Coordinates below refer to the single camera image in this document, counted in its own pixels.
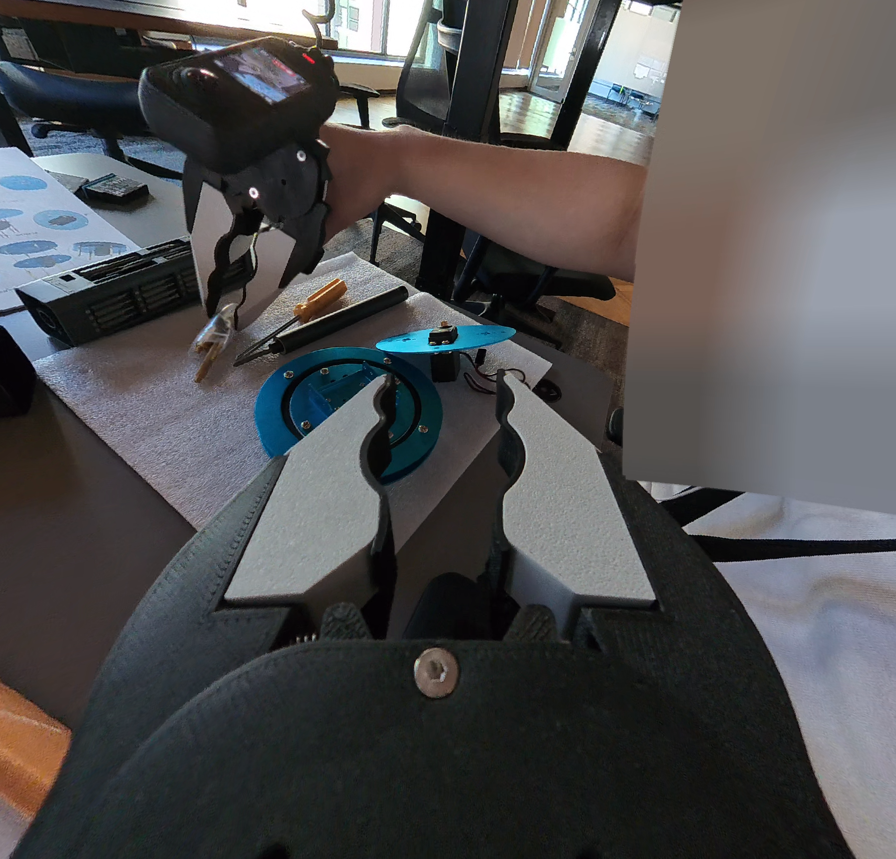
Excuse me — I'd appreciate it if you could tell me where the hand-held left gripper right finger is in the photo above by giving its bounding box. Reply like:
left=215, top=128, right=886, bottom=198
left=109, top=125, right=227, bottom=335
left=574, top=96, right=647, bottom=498
left=486, top=372, right=659, bottom=639

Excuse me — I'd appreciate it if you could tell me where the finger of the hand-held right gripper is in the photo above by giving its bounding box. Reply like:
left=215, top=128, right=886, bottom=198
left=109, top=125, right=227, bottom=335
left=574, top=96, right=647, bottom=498
left=190, top=185, right=249, bottom=317
left=234, top=222, right=298, bottom=331

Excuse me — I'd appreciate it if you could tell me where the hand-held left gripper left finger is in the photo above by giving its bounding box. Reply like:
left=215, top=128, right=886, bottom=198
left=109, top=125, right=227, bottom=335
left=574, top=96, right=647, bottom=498
left=223, top=374, right=399, bottom=639

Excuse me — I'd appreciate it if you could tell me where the clear bag of brass standoffs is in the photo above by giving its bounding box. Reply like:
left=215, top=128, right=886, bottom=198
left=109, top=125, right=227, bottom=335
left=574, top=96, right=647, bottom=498
left=191, top=302, right=239, bottom=385

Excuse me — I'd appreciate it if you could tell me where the person's right forearm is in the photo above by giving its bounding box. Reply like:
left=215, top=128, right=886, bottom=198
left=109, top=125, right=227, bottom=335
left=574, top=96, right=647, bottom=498
left=318, top=122, right=648, bottom=282

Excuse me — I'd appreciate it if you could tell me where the grey desk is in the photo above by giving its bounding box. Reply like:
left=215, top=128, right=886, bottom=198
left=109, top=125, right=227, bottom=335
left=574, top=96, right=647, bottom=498
left=0, top=152, right=617, bottom=734

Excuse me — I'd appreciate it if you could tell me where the black bit set case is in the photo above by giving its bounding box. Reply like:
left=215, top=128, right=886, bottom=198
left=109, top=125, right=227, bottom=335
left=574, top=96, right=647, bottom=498
left=14, top=237, right=256, bottom=347

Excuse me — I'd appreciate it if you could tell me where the blue round metal base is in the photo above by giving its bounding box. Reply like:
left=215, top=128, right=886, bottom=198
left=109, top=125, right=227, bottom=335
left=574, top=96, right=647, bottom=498
left=254, top=348, right=444, bottom=483

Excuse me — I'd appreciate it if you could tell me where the small dark grey case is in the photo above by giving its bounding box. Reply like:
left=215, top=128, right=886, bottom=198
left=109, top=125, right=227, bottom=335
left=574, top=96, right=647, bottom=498
left=73, top=173, right=151, bottom=209

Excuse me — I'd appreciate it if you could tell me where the blue disc with black servo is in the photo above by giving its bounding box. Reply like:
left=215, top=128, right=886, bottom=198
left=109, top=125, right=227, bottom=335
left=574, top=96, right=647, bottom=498
left=375, top=320, right=518, bottom=384

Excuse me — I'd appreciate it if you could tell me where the white foam mat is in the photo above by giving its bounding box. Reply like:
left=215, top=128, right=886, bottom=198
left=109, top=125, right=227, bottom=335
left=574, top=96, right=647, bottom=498
left=31, top=251, right=554, bottom=531

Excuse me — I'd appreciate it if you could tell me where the black office chair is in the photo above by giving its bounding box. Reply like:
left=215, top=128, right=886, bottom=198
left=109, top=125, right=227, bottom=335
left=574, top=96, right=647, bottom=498
left=0, top=61, right=184, bottom=181
left=381, top=0, right=505, bottom=147
left=454, top=232, right=618, bottom=328

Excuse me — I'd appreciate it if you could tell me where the printed instruction sheet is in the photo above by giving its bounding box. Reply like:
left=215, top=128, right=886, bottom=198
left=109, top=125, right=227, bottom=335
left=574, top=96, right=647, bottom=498
left=0, top=148, right=144, bottom=314

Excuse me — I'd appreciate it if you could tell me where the window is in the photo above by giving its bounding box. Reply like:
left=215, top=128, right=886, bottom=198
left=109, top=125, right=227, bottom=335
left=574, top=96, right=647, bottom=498
left=175, top=0, right=463, bottom=58

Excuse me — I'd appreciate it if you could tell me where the person's white shirt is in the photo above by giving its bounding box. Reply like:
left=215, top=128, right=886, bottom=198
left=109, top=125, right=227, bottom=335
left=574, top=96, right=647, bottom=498
left=640, top=481, right=896, bottom=859

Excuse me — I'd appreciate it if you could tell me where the orange handle screwdriver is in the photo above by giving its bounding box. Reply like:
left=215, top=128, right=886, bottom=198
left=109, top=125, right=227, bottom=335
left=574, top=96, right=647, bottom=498
left=238, top=278, right=349, bottom=359

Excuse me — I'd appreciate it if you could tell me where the black handle screwdriver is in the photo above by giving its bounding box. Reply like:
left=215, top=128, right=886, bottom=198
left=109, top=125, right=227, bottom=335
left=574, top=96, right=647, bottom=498
left=233, top=286, right=410, bottom=368

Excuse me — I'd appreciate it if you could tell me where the black shoulder strap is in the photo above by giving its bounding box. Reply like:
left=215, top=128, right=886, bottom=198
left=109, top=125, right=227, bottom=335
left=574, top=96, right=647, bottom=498
left=658, top=484, right=746, bottom=524
left=689, top=537, right=896, bottom=562

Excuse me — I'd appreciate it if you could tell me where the red black servo cable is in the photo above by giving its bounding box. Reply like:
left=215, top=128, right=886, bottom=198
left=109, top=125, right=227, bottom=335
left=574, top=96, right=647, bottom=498
left=462, top=348, right=519, bottom=394

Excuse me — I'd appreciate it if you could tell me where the black frame table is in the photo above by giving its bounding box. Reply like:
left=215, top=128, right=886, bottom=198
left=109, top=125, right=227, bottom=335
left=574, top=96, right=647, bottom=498
left=420, top=0, right=624, bottom=300

